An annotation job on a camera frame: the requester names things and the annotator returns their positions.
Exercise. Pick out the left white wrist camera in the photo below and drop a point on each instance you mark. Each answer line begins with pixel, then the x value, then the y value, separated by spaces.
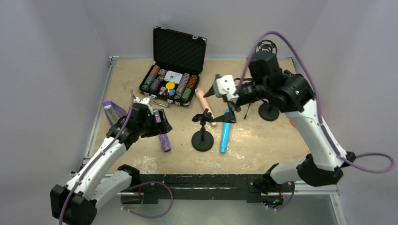
pixel 145 101

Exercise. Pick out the black tripod shock-mount stand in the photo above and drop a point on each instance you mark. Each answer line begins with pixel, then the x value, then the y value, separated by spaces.
pixel 267 45

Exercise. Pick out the black poker chip case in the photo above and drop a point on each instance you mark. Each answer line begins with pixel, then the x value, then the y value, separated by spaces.
pixel 178 52

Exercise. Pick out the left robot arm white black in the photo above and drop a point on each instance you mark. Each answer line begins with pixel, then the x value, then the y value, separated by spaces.
pixel 77 202

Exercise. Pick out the pink microphone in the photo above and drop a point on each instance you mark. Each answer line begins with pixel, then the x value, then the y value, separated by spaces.
pixel 200 95

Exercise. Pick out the black round-base clip stand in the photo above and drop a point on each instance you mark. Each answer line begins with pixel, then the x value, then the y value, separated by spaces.
pixel 202 140

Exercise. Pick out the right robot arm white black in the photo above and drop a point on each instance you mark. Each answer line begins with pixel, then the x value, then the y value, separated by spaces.
pixel 292 95

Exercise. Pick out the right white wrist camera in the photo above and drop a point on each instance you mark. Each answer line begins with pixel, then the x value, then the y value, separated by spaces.
pixel 224 87

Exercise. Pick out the purple metronome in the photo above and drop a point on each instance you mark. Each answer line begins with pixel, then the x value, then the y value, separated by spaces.
pixel 113 112

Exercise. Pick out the blue microphone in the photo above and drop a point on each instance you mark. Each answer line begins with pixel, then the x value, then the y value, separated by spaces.
pixel 225 137

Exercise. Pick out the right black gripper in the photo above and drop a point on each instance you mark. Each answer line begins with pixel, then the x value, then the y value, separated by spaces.
pixel 232 103

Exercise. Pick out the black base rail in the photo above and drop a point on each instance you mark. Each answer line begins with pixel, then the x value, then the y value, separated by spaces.
pixel 252 188

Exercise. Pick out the yellow dealer chip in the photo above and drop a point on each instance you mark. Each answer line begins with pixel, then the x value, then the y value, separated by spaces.
pixel 170 85

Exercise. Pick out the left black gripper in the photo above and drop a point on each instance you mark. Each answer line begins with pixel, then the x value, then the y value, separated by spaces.
pixel 160 123

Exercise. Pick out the white card deck box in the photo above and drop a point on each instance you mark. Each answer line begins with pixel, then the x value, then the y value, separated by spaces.
pixel 173 77

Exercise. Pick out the purple glitter microphone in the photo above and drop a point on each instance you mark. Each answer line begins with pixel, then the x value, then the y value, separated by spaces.
pixel 163 137

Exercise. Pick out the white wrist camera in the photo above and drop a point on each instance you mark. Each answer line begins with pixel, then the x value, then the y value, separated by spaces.
pixel 224 87
pixel 145 101

